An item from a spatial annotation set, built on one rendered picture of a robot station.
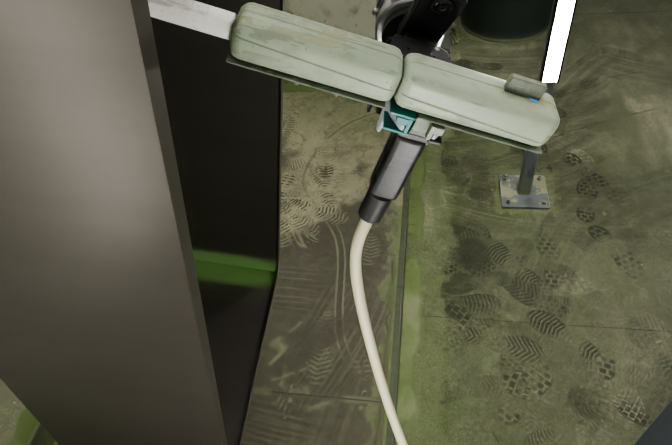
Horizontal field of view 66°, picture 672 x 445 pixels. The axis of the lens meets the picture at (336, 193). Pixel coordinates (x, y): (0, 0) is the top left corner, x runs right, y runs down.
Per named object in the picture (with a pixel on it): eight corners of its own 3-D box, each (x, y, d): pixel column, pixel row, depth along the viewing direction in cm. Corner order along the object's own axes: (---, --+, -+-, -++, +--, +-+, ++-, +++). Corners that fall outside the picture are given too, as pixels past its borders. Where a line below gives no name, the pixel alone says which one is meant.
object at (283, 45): (462, 224, 66) (567, 78, 49) (464, 255, 62) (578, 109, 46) (67, 118, 60) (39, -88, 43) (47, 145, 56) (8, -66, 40)
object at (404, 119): (408, 110, 53) (416, 93, 52) (408, 136, 50) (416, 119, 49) (384, 103, 53) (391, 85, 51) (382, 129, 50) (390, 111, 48)
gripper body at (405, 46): (425, 132, 61) (422, 76, 70) (457, 72, 55) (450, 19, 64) (364, 114, 60) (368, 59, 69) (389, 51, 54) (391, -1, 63)
